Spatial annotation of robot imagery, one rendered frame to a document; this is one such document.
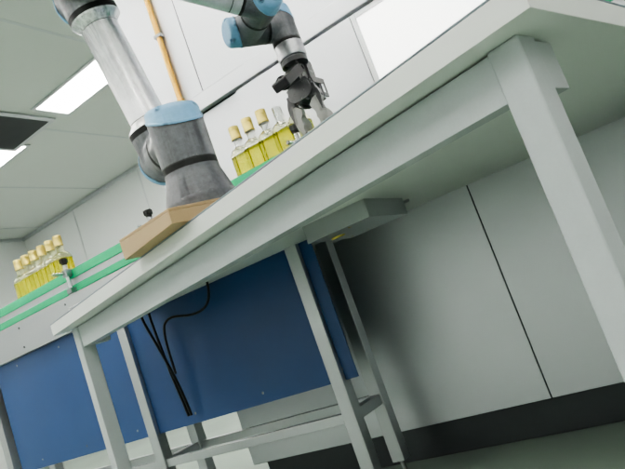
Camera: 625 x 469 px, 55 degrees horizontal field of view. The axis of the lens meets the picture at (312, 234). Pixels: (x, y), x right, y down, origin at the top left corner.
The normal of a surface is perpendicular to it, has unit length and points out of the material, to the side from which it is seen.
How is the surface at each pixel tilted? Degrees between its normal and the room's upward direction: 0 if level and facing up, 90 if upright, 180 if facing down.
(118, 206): 90
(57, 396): 90
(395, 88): 90
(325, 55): 90
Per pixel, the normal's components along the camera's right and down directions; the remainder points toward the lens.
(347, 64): -0.51, 0.06
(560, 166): -0.72, 0.16
